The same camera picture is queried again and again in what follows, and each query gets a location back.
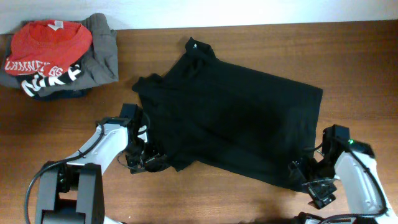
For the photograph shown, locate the red folded shirt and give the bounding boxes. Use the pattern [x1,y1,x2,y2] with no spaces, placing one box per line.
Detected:
[4,20,93,77]

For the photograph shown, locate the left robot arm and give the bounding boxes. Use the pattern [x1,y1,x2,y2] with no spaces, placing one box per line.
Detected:
[32,104,166,224]

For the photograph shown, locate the black white lettered shirt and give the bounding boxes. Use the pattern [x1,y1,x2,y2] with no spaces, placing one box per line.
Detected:
[17,64,82,97]

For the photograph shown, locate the left black cable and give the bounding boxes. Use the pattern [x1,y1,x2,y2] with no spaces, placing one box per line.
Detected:
[24,113,152,224]

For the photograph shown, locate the dark blue folded garment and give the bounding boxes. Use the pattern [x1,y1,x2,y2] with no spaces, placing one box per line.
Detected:
[32,88,91,101]

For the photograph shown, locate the black cable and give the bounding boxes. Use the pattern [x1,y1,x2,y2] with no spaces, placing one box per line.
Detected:
[24,113,152,224]
[303,136,389,224]

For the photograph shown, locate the grey folded garment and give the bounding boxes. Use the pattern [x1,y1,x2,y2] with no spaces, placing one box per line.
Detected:
[0,12,120,97]

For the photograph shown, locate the black t-shirt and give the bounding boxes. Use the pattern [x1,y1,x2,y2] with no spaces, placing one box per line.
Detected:
[132,39,323,192]

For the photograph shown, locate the right black cable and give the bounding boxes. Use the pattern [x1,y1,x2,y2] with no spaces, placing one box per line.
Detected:
[303,136,389,224]

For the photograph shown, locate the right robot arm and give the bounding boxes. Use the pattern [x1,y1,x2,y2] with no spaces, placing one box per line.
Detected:
[289,124,397,224]

